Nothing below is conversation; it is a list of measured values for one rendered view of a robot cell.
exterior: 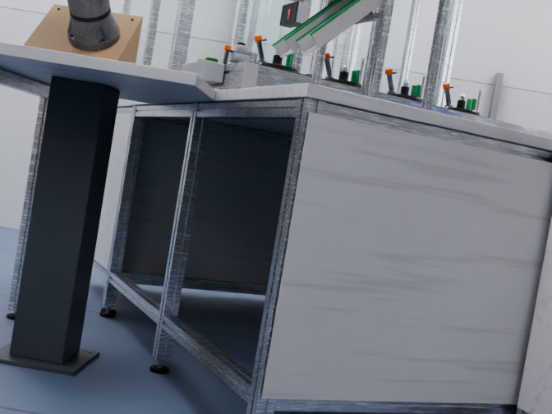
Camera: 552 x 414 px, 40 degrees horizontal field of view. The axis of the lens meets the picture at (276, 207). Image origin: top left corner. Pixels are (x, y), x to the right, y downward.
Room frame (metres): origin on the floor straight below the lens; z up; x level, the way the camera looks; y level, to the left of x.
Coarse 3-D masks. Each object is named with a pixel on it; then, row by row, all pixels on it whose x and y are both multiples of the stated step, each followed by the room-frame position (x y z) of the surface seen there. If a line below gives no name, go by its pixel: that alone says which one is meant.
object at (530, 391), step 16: (544, 272) 1.93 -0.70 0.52; (544, 288) 1.92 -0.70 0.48; (544, 304) 1.91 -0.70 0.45; (544, 320) 1.90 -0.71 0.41; (544, 336) 1.89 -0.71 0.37; (528, 352) 1.93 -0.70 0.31; (544, 352) 1.88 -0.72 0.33; (528, 368) 1.92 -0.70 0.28; (544, 368) 1.88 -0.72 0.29; (528, 384) 1.91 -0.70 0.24; (544, 384) 1.87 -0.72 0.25; (528, 400) 1.90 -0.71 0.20; (544, 400) 1.86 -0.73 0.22
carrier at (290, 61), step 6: (276, 54) 2.41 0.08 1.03; (294, 54) 2.38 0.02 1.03; (258, 60) 2.40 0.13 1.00; (276, 60) 2.40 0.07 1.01; (282, 60) 2.42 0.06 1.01; (288, 60) 2.44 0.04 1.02; (294, 60) 2.38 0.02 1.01; (270, 66) 2.35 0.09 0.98; (276, 66) 2.35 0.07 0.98; (282, 66) 2.35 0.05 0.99; (288, 66) 2.45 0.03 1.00; (294, 72) 2.31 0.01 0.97
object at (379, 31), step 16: (384, 0) 1.96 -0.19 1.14; (448, 0) 2.03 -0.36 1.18; (384, 16) 1.95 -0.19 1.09; (384, 32) 1.96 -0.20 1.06; (320, 48) 2.25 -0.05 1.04; (368, 48) 2.33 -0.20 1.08; (384, 48) 1.96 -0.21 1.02; (432, 48) 2.04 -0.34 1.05; (320, 64) 2.25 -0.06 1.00; (368, 64) 2.32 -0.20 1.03; (432, 64) 2.03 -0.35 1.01; (320, 80) 2.25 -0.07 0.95; (368, 80) 2.33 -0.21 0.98; (432, 80) 2.03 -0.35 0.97; (432, 96) 2.03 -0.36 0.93
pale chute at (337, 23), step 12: (360, 0) 1.96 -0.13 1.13; (372, 0) 1.97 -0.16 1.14; (336, 12) 2.08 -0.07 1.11; (348, 12) 1.96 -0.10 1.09; (360, 12) 1.97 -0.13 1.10; (324, 24) 1.94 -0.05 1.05; (336, 24) 1.95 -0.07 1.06; (348, 24) 1.96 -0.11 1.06; (312, 36) 1.94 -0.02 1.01; (324, 36) 1.94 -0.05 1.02; (336, 36) 1.95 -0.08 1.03; (312, 48) 2.02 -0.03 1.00
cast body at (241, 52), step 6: (234, 48) 2.73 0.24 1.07; (240, 48) 2.70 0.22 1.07; (246, 48) 2.71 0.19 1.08; (234, 54) 2.69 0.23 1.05; (240, 54) 2.70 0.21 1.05; (246, 54) 2.71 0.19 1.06; (228, 60) 2.73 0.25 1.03; (234, 60) 2.70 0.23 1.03; (240, 60) 2.71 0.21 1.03; (246, 60) 2.72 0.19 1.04
